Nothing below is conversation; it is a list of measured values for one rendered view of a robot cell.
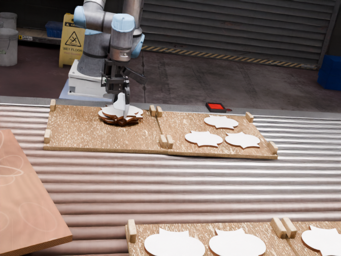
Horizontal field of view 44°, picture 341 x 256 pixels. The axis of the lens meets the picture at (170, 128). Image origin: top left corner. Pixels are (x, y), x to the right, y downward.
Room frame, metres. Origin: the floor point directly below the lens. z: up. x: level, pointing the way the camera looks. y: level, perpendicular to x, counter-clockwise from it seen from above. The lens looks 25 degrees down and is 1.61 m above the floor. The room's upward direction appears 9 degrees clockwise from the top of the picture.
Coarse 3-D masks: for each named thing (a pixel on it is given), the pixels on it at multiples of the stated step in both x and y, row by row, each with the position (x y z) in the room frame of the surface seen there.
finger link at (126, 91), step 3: (126, 84) 1.43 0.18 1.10; (126, 87) 1.43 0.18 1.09; (126, 90) 1.42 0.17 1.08; (129, 90) 1.43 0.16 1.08; (126, 93) 1.42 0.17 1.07; (129, 93) 1.42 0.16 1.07; (126, 96) 1.42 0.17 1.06; (129, 96) 1.42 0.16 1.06; (126, 99) 1.42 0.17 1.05; (129, 99) 1.42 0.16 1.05; (126, 102) 1.41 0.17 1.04; (129, 102) 1.42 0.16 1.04
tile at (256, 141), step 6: (228, 138) 1.44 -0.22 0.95; (234, 138) 1.45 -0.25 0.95; (240, 138) 1.46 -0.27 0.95; (246, 138) 1.47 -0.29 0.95; (252, 138) 1.48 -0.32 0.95; (228, 144) 1.41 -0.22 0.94; (234, 144) 1.40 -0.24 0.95; (240, 144) 1.41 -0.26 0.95; (246, 144) 1.41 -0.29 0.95; (252, 144) 1.42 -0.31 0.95; (258, 144) 1.45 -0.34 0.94
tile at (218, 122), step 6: (204, 120) 1.58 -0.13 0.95; (210, 120) 1.59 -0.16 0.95; (216, 120) 1.60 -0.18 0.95; (222, 120) 1.61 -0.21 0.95; (228, 120) 1.62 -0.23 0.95; (234, 120) 1.63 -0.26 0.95; (216, 126) 1.53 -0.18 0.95; (222, 126) 1.54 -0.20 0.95; (228, 126) 1.55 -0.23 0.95; (234, 126) 1.57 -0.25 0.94
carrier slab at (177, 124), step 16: (176, 112) 1.64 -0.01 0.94; (160, 128) 1.47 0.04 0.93; (176, 128) 1.48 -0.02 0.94; (192, 128) 1.51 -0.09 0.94; (208, 128) 1.53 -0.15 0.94; (240, 128) 1.58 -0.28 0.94; (256, 128) 1.60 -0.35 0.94; (176, 144) 1.35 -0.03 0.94; (192, 144) 1.37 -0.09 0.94; (224, 144) 1.41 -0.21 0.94
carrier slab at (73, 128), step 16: (64, 112) 1.47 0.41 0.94; (80, 112) 1.49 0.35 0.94; (96, 112) 1.52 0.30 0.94; (144, 112) 1.59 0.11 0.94; (48, 128) 1.32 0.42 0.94; (64, 128) 1.34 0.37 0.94; (80, 128) 1.36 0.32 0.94; (96, 128) 1.38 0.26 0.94; (112, 128) 1.40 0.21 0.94; (128, 128) 1.42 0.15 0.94; (144, 128) 1.44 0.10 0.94; (48, 144) 1.21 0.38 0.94; (64, 144) 1.22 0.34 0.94; (80, 144) 1.24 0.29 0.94; (96, 144) 1.26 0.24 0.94; (112, 144) 1.27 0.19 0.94; (128, 144) 1.29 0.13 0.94; (144, 144) 1.31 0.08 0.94
